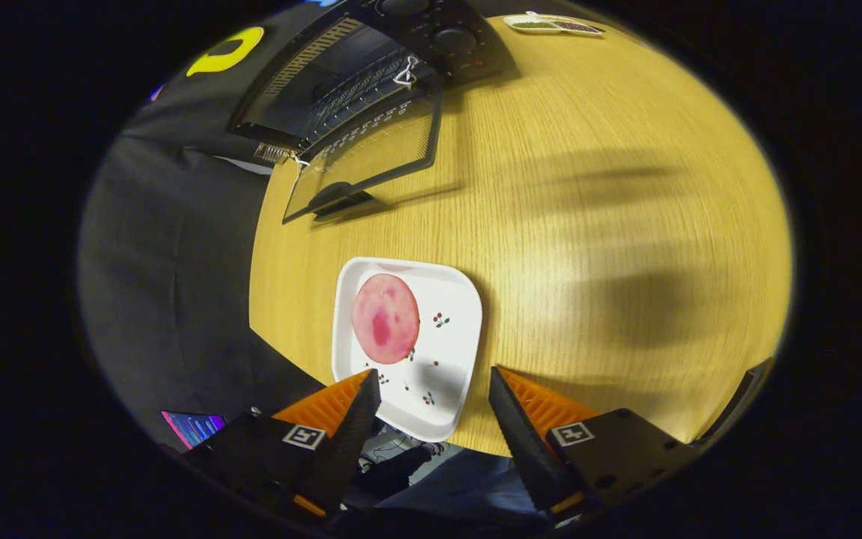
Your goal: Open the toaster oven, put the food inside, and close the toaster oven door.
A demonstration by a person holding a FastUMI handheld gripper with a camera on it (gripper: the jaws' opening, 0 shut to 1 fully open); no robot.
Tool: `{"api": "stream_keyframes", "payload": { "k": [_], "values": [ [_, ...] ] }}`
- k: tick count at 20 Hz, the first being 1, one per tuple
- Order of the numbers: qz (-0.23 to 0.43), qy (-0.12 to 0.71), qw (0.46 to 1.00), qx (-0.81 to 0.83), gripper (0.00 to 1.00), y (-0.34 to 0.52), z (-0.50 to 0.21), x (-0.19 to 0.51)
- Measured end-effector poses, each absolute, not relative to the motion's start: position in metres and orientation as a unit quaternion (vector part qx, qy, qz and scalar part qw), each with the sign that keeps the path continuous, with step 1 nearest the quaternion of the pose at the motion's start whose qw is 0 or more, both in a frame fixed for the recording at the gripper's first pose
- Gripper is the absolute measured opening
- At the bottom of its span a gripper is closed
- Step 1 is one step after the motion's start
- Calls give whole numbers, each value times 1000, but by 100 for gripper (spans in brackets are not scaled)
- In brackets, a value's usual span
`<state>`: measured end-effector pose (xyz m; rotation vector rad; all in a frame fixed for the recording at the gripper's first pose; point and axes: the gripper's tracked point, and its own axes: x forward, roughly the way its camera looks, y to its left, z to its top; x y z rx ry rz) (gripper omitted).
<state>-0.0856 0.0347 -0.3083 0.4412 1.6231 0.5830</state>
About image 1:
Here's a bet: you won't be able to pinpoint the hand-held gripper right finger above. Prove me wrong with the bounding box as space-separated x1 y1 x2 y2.
488 366 701 517

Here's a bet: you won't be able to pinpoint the black toaster oven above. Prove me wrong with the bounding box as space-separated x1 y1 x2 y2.
227 0 518 225

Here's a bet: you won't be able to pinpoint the person's blue trouser leg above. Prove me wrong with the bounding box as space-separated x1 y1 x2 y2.
371 448 544 525

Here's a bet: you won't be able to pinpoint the pink ham slice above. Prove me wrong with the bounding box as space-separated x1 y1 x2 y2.
351 273 421 365

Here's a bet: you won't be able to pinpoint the colourful laptop screen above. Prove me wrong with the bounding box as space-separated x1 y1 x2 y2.
162 410 227 450

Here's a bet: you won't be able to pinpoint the oven wire rack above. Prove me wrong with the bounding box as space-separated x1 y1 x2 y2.
302 51 421 144

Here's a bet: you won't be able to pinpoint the white divided bean dish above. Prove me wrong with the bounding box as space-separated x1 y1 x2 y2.
504 11 605 37

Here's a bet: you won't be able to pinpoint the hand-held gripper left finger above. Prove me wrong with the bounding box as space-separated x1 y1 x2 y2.
203 368 382 521

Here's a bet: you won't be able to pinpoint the white cherry print plate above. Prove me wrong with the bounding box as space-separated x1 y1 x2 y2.
331 257 484 444

